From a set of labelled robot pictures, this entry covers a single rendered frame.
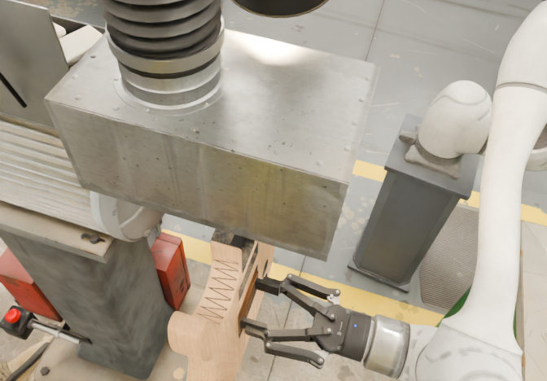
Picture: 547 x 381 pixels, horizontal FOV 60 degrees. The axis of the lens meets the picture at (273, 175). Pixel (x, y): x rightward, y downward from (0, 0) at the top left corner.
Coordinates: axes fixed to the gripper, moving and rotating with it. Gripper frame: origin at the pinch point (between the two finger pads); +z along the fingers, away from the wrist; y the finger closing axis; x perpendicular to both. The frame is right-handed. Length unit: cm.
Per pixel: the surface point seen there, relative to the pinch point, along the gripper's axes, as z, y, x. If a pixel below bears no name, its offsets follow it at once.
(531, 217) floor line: -100, 130, -106
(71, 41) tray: 29.5, 10.8, 38.0
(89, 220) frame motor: 24.4, -2.8, 17.3
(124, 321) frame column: 34, 3, -41
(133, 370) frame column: 36, 0, -72
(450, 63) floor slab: -53, 238, -104
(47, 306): 55, 0, -41
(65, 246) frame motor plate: 33.1, -2.2, 4.2
